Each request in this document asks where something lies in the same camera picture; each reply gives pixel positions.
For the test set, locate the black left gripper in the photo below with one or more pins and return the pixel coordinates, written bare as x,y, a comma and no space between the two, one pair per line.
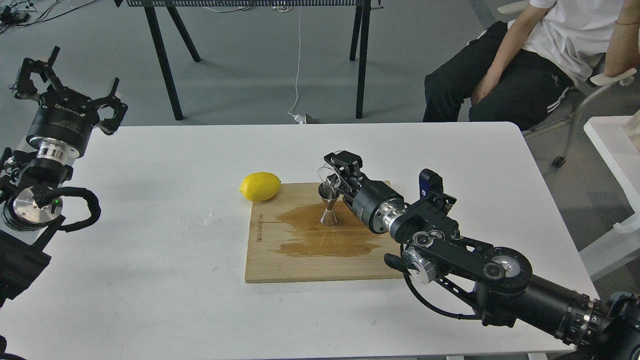
61,130

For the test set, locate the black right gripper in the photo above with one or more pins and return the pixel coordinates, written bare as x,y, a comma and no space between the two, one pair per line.
373,202

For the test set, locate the steel double jigger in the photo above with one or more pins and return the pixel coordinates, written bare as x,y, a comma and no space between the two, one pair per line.
328,217

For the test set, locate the clear glass measuring cup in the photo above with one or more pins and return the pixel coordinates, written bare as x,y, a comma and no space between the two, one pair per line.
327,174

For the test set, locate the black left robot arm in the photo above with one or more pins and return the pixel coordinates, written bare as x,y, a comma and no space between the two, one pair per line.
33,195

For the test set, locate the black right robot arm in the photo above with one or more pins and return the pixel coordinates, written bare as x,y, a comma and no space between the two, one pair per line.
467,279

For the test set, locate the yellow lemon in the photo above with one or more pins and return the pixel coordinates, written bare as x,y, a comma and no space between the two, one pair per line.
260,186

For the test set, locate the wooden cutting board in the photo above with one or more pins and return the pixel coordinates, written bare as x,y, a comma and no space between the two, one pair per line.
288,243

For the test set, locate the seated person in white shirt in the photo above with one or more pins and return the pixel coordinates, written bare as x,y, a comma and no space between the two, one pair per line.
519,72

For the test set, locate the white side table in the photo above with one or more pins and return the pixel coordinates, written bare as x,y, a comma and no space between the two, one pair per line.
619,245

